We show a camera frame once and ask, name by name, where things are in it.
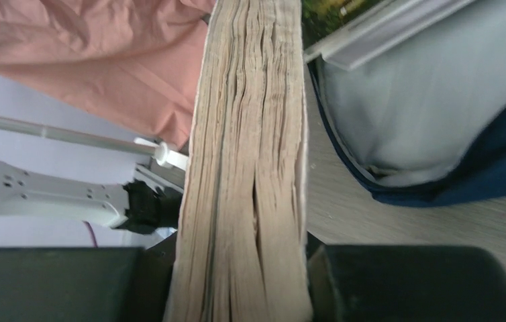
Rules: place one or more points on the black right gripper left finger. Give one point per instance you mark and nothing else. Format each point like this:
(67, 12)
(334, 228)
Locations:
(85, 284)

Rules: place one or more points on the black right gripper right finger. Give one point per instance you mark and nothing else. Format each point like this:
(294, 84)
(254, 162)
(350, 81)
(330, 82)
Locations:
(405, 283)

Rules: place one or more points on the red cover book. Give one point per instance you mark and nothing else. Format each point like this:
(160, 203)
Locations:
(240, 243)

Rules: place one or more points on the navy blue student backpack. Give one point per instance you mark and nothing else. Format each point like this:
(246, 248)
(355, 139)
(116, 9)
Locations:
(424, 123)

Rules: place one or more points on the palm leaf white book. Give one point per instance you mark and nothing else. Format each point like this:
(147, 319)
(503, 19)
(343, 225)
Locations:
(378, 30)

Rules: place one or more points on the green jungle cover book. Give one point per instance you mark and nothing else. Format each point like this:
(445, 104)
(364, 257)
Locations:
(321, 18)

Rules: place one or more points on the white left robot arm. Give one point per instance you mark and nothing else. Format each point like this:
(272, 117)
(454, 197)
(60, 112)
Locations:
(136, 206)

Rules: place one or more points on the pink cloth garment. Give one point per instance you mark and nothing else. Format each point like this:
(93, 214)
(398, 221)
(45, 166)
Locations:
(135, 63)

